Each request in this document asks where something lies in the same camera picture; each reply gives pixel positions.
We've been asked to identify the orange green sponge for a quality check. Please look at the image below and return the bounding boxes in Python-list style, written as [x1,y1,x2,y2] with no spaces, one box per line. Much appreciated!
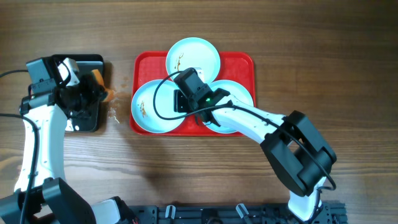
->
[91,69,114,102]

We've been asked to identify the light blue plate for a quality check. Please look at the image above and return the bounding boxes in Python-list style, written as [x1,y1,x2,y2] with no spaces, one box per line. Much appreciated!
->
[204,80,254,134]
[131,80,185,134]
[165,37,221,84]

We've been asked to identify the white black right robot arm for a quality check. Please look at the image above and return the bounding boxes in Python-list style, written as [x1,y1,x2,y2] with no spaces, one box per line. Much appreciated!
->
[171,68,336,223]

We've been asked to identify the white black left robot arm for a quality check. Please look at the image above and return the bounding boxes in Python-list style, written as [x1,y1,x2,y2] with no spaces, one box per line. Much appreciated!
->
[1,70,137,223]

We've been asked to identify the black water tray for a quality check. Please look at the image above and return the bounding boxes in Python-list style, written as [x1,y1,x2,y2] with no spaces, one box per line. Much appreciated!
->
[52,54,111,132]

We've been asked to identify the red plastic tray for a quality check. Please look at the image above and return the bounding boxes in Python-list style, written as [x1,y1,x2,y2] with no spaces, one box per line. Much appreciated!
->
[130,51,256,137]

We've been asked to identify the black right camera cable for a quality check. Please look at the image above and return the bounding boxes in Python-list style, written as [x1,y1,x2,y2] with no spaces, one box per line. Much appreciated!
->
[152,70,337,191]

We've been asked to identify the black camera cable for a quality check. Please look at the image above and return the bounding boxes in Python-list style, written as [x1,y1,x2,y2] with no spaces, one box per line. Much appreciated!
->
[0,68,41,224]
[152,70,337,191]

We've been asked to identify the black left camera cable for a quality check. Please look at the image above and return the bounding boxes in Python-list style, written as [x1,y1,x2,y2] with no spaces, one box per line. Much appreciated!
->
[0,68,41,224]

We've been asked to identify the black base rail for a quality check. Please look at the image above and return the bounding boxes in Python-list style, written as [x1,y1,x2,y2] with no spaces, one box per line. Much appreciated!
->
[70,202,348,224]

